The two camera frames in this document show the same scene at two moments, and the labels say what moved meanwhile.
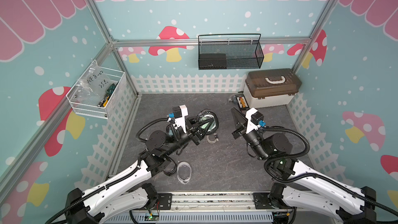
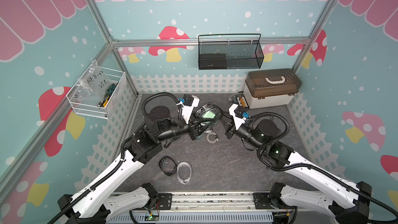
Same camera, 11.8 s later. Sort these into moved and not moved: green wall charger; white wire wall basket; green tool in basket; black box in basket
Moved: green wall charger
Not moved: green tool in basket; black box in basket; white wire wall basket
